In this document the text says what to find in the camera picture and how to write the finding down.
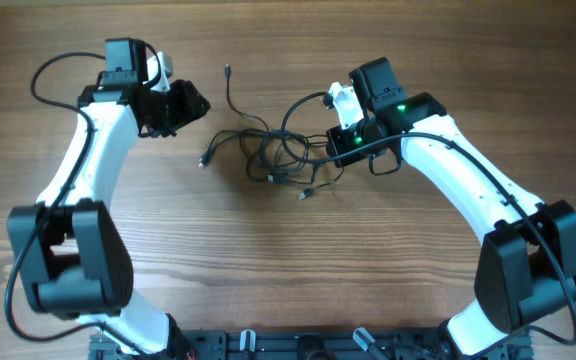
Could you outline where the black multi-plug cable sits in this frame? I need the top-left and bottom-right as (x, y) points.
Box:
(198, 63), (345, 201)

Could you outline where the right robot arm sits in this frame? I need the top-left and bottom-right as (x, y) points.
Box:
(323, 57), (576, 359)

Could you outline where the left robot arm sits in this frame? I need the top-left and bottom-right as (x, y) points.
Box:
(4, 38), (210, 359)

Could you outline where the left camera black cable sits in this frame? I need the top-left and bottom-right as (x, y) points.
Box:
(3, 40), (164, 359)

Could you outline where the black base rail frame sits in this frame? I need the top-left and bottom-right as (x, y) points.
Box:
(87, 327), (534, 360)

